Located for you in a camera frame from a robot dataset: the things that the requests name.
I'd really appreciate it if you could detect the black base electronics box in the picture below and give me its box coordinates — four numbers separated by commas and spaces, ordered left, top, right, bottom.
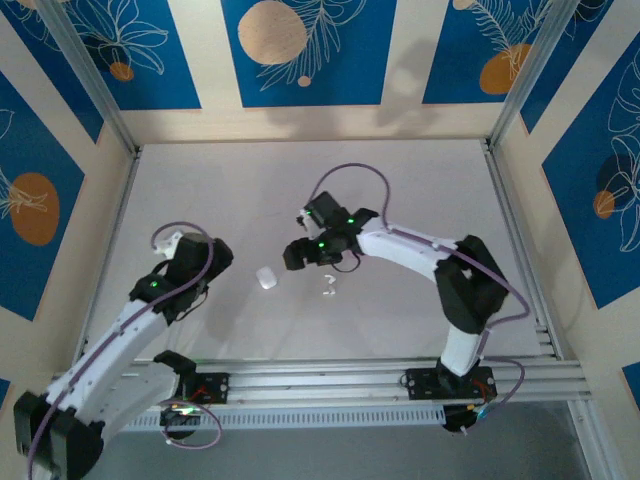
159, 403, 202, 441
442, 403, 494, 435

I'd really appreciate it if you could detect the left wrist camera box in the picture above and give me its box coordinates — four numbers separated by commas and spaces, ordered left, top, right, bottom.
153, 230, 184, 259

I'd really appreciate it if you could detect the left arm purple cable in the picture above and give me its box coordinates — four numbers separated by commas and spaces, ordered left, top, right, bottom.
27, 222, 224, 480

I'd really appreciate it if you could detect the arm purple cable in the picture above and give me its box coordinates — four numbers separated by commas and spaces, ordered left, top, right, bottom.
27, 222, 224, 480
309, 162, 531, 436

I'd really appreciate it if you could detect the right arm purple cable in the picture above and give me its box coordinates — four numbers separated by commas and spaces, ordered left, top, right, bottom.
309, 162, 531, 436

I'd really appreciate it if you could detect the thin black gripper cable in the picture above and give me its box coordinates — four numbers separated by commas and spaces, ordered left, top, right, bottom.
334, 252, 362, 274

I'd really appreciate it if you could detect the aluminium table side rail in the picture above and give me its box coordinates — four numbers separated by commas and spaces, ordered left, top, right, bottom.
480, 139, 564, 361
74, 149, 144, 361

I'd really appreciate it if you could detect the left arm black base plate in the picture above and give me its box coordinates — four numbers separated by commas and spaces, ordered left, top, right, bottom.
169, 372, 231, 406

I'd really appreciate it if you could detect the aluminium mounting rail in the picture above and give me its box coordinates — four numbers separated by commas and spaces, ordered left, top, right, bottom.
49, 355, 596, 412

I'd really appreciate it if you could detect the grey slotted cable duct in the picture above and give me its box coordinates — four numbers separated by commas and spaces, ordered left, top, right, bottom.
119, 404, 447, 432

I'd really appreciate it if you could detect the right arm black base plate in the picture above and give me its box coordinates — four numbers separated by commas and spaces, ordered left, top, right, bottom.
399, 367, 498, 402

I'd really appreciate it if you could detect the aluminium frame post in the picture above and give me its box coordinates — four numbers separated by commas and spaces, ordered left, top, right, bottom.
485, 0, 586, 150
35, 0, 142, 157

